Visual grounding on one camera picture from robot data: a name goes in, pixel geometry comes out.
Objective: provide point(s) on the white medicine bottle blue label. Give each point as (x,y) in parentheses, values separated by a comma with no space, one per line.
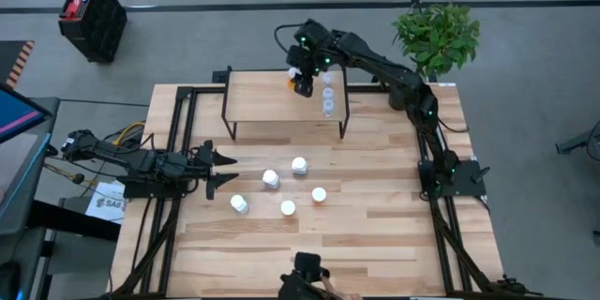
(299,165)
(271,178)
(239,203)

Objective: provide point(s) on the black mat orange stripes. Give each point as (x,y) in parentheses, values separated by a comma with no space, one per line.
(14,63)

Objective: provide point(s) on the monitor with blue screen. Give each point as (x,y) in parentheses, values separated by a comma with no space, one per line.
(19,112)

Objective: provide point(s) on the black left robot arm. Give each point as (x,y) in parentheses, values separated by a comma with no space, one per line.
(112,152)

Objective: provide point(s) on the green plant in black pot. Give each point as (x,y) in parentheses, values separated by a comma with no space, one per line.
(438,37)

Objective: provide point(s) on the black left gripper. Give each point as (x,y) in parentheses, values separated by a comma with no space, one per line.
(175,166)

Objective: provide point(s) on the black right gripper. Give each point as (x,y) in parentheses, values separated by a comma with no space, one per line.
(307,58)

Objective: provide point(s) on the clear plastic pill bottle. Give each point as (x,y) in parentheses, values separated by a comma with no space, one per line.
(328,93)
(327,78)
(328,107)

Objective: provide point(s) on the orange pill bottle white cap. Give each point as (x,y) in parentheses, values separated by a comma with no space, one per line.
(292,79)
(288,207)
(319,194)

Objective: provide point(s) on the grey computer cart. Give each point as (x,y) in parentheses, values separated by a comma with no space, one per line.
(19,173)

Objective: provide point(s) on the wooden shelf black metal legs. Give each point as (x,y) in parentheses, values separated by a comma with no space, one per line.
(262,98)

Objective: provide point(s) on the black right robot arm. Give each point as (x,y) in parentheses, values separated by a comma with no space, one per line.
(375,63)

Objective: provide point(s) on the black storage crate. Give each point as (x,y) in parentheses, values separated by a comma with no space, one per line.
(94,23)

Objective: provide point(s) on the black metal table frame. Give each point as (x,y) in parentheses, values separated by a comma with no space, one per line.
(368,88)

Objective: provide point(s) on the white printed paper sheet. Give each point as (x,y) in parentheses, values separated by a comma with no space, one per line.
(108,201)

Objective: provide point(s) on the black chair base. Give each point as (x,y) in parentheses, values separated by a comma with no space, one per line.
(579,140)

